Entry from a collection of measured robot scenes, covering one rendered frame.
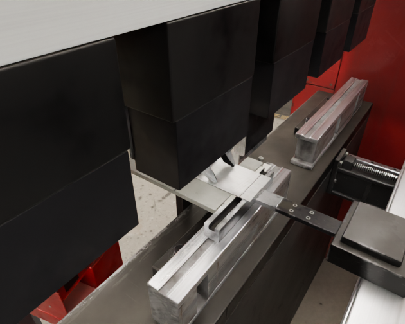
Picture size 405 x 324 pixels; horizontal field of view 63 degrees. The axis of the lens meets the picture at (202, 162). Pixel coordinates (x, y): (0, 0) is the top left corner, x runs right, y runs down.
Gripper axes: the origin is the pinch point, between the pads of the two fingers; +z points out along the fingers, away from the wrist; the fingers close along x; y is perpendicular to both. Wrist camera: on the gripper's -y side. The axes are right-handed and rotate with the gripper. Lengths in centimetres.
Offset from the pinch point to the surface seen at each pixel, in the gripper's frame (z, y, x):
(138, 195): 12, -143, 64
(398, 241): 18.6, 26.1, -2.6
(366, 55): 2, 7, 85
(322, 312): 92, -48, 54
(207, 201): 2.6, 1.6, -8.3
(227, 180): 2.3, 1.6, -1.3
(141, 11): -19.1, 30.4, -27.9
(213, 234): 6.7, 4.1, -12.9
